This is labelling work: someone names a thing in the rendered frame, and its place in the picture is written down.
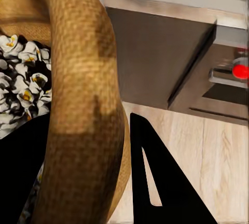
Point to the popcorn bag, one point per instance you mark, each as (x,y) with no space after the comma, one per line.
(88,159)

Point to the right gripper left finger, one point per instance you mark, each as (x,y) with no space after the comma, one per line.
(22,154)

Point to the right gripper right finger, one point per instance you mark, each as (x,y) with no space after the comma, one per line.
(180,202)

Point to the oven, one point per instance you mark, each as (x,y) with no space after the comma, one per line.
(215,84)

